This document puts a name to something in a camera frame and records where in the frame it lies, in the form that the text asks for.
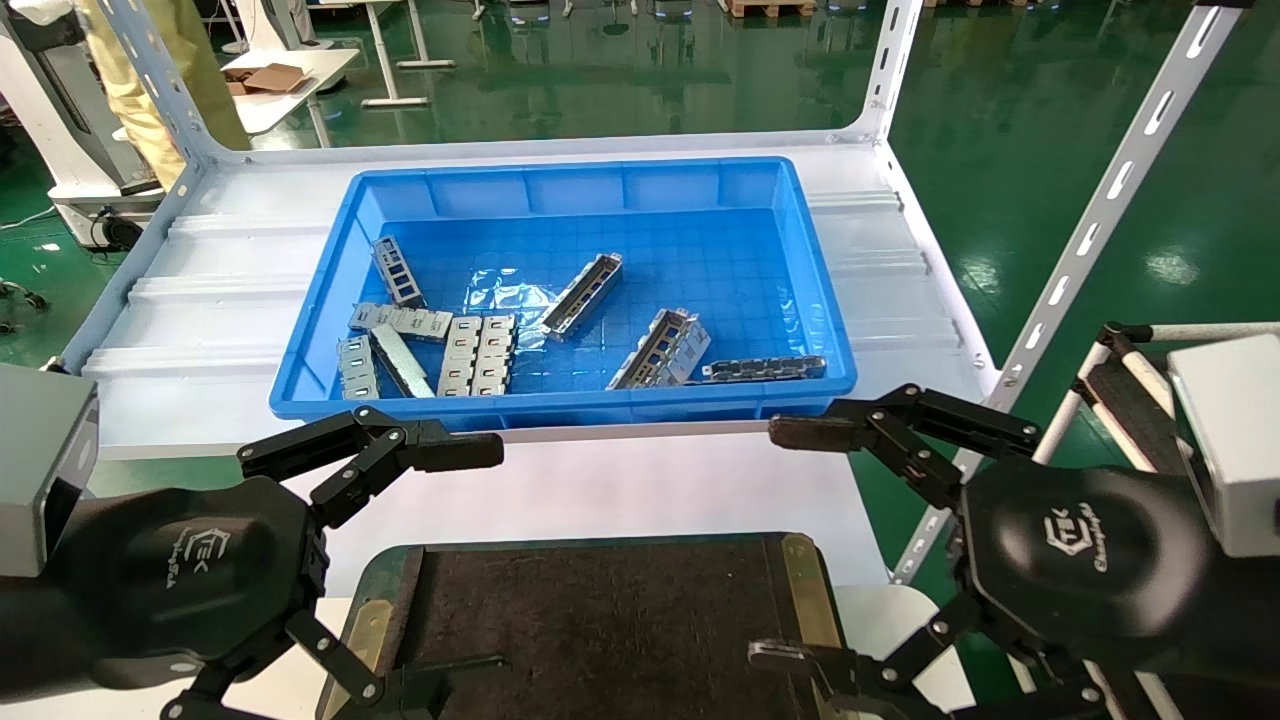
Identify short silver metal part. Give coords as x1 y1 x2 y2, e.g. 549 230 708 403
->
338 334 381 401

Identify brown cardboard box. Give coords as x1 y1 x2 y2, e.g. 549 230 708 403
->
225 63 313 98

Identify long silver metal bracket part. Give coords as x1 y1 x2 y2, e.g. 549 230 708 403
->
540 252 624 342

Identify blue plastic bin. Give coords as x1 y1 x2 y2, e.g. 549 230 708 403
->
268 155 859 433

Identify white desk leg frame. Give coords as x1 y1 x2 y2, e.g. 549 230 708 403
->
360 0 457 109

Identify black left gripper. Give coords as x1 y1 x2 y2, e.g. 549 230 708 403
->
0 405 511 720

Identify black container tray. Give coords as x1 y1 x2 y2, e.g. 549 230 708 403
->
318 532 851 720

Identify black chair caster base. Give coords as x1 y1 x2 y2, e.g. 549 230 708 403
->
0 280 47 333

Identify silver multi-port metal cage part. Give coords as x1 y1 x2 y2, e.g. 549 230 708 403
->
437 316 484 398
470 314 518 397

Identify wide silver metal cage part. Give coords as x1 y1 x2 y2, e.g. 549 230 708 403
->
606 307 713 391

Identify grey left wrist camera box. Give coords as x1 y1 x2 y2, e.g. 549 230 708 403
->
0 362 100 579

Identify white metal shelf rack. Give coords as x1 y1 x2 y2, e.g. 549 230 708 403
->
62 0 1256 586

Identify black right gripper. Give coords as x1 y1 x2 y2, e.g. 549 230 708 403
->
750 383 1280 720

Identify white background table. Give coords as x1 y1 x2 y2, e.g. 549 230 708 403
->
112 48 361 143

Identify slotted grey metal part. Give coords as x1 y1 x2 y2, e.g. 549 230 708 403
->
372 236 428 309

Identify flat silver metal part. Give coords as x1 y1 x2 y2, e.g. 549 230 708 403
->
349 302 454 343

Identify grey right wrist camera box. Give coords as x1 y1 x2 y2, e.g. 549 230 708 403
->
1167 333 1280 559

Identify dark slim metal strip part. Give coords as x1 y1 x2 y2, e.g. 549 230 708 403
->
700 355 829 384

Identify white background machine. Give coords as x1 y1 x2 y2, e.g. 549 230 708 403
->
0 0 169 251

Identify person in work clothes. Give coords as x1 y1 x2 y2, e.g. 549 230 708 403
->
75 0 251 191

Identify plain silver metal part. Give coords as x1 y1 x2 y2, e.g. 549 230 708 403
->
370 323 436 399

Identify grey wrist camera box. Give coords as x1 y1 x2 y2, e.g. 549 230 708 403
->
1167 333 1280 559
0 362 100 579

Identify clear plastic bag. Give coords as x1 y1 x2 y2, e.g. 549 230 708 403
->
465 267 576 351

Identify white tube cart black pads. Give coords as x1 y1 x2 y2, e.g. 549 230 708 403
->
1012 322 1280 720

